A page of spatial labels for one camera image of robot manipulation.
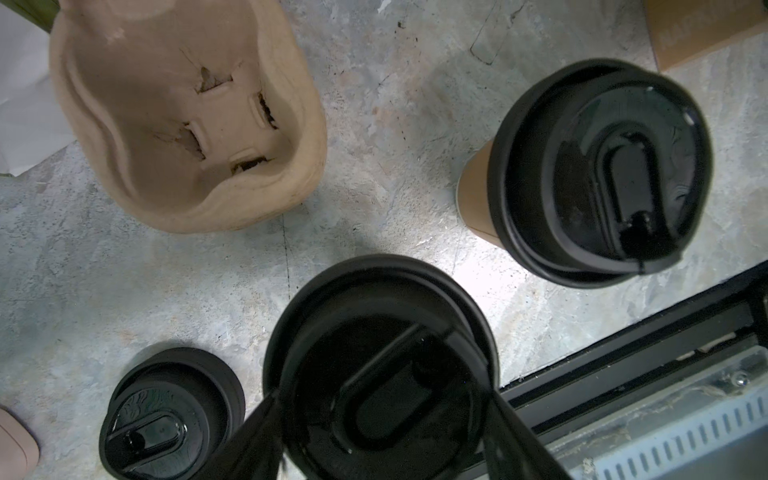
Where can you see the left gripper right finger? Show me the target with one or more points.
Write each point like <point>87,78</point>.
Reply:
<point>511,450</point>

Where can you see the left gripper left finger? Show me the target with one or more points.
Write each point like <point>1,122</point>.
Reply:
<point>256,449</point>

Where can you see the black cup lid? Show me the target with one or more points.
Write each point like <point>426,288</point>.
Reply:
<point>382,365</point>
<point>600,173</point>

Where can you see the brown paper coffee cup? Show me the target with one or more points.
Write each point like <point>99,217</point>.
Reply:
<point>472,197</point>

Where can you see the white paper bag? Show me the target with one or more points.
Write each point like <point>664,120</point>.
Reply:
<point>33,126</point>

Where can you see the stack of black lids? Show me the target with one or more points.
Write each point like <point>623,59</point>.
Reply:
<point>169,415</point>

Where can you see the pink small object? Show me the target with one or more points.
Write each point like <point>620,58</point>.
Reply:
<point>20,451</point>

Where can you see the brown cardboard cup carrier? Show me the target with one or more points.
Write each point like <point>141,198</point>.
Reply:
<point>196,116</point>

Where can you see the brown napkin box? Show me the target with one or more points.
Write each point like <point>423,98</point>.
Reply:
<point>681,31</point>

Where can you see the white cable duct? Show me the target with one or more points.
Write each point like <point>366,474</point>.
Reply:
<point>681,442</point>

